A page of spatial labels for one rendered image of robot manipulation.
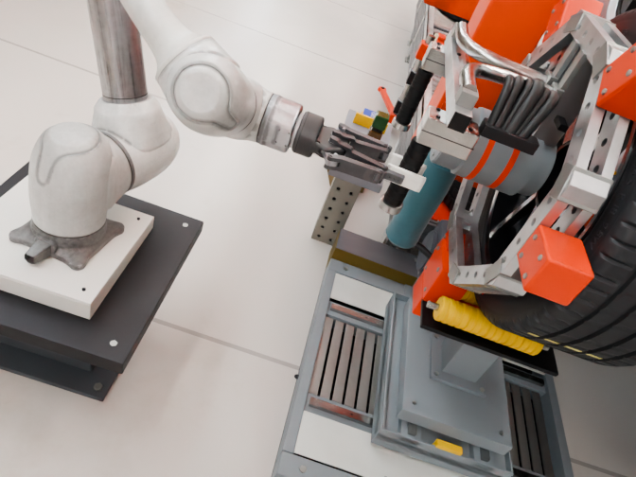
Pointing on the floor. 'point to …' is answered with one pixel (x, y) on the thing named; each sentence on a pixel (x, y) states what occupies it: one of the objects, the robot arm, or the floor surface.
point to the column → (335, 210)
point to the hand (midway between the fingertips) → (405, 171)
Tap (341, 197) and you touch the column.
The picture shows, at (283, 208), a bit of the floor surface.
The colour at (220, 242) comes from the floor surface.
